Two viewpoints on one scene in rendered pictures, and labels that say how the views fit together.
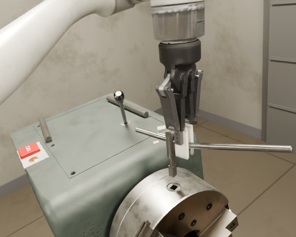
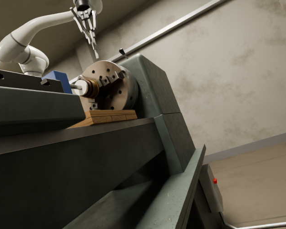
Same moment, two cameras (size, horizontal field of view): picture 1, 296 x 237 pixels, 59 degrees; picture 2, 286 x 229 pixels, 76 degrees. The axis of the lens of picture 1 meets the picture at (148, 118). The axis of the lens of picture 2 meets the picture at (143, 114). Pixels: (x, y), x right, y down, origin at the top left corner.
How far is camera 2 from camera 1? 1.22 m
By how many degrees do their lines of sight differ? 59
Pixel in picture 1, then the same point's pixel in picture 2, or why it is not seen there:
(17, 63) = (39, 18)
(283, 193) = not seen: outside the picture
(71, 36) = (212, 75)
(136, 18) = (267, 50)
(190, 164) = (134, 69)
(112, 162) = not seen: hidden behind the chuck
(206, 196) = (105, 63)
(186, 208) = (95, 67)
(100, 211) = not seen: hidden behind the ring
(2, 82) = (35, 21)
